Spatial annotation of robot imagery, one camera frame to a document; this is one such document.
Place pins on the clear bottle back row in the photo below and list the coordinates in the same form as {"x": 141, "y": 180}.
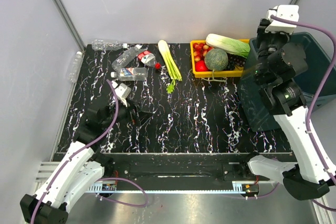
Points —
{"x": 108, "y": 45}

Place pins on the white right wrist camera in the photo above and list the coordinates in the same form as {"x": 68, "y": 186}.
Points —
{"x": 286, "y": 12}

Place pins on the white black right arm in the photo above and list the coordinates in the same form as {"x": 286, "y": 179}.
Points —
{"x": 279, "y": 62}

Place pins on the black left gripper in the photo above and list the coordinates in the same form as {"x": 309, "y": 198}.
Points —
{"x": 143, "y": 116}

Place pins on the aluminium front rail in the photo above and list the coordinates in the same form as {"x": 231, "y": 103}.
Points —
{"x": 179, "y": 184}

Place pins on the clear bottle blue red label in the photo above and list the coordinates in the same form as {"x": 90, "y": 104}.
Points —
{"x": 130, "y": 74}

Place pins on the aluminium frame post left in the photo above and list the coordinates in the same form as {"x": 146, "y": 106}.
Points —
{"x": 69, "y": 23}

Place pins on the green netted melon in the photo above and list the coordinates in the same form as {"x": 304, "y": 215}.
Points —
{"x": 216, "y": 59}

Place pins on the red label crushed bottle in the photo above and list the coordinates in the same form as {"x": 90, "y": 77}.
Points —
{"x": 149, "y": 59}

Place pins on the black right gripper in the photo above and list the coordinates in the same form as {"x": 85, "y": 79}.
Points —
{"x": 262, "y": 34}

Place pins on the red apple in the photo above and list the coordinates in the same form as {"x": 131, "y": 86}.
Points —
{"x": 200, "y": 66}

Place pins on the napa cabbage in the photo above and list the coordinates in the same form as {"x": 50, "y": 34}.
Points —
{"x": 231, "y": 46}

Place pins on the celery stalk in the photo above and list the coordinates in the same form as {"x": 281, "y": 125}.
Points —
{"x": 171, "y": 66}

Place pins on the clear crushed bottle middle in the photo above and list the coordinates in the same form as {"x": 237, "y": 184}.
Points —
{"x": 123, "y": 60}

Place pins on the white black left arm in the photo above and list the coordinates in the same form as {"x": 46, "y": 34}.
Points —
{"x": 82, "y": 165}

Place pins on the yellow plastic tray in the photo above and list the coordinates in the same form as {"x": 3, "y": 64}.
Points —
{"x": 237, "y": 72}

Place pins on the dark green plastic bin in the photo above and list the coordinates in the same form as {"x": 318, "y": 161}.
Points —
{"x": 318, "y": 61}

